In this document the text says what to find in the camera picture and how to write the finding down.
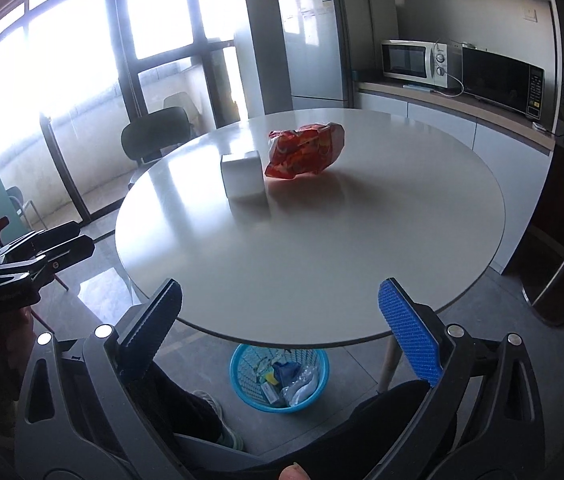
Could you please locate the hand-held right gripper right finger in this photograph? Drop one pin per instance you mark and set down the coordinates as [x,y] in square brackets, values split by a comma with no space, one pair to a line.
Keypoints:
[409,335]

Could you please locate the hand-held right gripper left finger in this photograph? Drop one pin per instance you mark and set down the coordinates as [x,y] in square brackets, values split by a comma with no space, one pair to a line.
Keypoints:
[149,325]

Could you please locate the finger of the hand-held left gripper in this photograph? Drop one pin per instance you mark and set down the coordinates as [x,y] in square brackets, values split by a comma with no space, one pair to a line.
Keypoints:
[57,232]
[69,250]

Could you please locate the blue plastic basket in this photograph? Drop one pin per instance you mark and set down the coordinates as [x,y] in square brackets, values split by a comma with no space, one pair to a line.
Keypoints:
[242,367]

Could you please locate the clear plastic bag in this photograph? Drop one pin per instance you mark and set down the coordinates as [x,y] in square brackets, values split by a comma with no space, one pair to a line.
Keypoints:
[304,385]

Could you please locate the blue plastic bag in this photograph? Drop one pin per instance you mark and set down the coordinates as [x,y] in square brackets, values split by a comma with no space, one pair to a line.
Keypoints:
[284,371]

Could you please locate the white rounded paper carton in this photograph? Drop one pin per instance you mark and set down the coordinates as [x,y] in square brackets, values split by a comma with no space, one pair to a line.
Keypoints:
[269,394]

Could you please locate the person's left hand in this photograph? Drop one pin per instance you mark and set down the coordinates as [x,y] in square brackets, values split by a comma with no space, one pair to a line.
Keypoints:
[14,335]

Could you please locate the person's right hand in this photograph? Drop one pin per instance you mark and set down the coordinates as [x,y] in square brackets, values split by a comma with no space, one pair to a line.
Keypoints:
[294,474]

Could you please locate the person's white sneaker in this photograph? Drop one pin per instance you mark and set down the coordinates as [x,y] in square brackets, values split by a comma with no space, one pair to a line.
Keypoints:
[227,435]

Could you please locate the round white table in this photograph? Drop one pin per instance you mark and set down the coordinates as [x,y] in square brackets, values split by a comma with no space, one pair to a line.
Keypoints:
[312,240]

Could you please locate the dark green chair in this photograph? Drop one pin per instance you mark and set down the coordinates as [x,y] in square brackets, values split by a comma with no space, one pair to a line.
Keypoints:
[154,132]

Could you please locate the pale chair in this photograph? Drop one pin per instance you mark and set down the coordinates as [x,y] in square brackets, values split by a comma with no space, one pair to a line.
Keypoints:
[182,102]

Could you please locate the dark wooden cabinet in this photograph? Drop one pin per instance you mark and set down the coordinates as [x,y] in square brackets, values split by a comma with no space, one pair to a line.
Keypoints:
[551,210]

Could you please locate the orange snack bag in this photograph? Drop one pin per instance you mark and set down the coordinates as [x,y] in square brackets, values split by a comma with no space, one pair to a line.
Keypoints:
[307,150]

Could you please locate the small grey device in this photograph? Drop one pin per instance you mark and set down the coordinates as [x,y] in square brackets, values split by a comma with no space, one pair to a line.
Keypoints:
[539,128]

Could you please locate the black microwave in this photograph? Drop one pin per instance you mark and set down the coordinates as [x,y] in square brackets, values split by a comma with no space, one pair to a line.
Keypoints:
[496,80]

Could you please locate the white microwave with dials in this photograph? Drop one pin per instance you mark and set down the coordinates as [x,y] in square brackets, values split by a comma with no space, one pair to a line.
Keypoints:
[406,60]

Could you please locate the silver refrigerator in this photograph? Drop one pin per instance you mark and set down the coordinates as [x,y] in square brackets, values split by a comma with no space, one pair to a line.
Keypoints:
[312,50]

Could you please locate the black window frame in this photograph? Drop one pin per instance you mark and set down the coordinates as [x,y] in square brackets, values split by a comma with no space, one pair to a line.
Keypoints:
[129,75]

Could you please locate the white wall switch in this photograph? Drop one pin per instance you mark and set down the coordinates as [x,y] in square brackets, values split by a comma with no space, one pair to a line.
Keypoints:
[529,14]

